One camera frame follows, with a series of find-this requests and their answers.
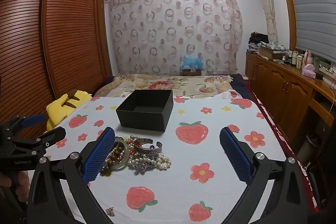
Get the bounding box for person's left hand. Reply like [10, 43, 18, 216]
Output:
[0, 171, 30, 205]

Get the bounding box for blue plastic bag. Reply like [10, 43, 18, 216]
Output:
[180, 55, 205, 71]

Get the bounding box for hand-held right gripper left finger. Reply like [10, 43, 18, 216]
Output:
[26, 126, 124, 224]

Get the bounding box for strawberry print blanket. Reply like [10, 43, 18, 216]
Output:
[43, 91, 289, 224]

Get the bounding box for pale jade bangle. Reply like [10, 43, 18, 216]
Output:
[113, 137, 131, 170]

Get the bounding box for wooden slatted wardrobe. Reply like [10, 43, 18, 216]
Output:
[0, 0, 113, 140]

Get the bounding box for yellow plush toy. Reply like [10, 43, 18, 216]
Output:
[46, 89, 93, 132]

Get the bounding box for silver cuff bracelet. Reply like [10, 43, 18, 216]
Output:
[130, 135, 163, 155]

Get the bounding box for pink rabbit toy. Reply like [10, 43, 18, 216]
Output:
[302, 49, 314, 68]

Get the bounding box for pile of dark clothes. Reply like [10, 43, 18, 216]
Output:
[248, 32, 269, 52]

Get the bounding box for purple rhinestone brooch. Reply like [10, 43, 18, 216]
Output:
[133, 157, 156, 175]

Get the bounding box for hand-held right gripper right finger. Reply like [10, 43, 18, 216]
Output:
[219, 126, 310, 224]

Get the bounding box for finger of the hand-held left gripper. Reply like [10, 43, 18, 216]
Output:
[7, 126, 66, 159]
[0, 114, 46, 135]

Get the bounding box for wooden bead bracelet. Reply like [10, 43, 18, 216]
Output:
[100, 138, 126, 177]

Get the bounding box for grey window blind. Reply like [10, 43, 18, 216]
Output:
[278, 0, 336, 62]

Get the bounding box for wooden cabinet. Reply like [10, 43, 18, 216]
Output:
[245, 52, 336, 151]

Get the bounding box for tied beige curtain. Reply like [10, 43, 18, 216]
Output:
[251, 0, 279, 43]

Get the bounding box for circle patterned curtain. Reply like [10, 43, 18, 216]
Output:
[105, 0, 243, 76]

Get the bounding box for black jewelry box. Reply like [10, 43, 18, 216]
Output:
[116, 89, 174, 132]

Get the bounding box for floral bed sheet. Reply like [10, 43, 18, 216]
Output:
[93, 74, 234, 100]

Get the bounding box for pink tissue pack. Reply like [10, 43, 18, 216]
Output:
[301, 67, 317, 79]

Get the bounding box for patterned cloth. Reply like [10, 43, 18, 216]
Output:
[260, 40, 288, 51]

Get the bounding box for large cardboard box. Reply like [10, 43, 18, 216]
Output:
[259, 46, 285, 60]

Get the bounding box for pearl necklace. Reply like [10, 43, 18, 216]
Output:
[123, 136, 172, 170]

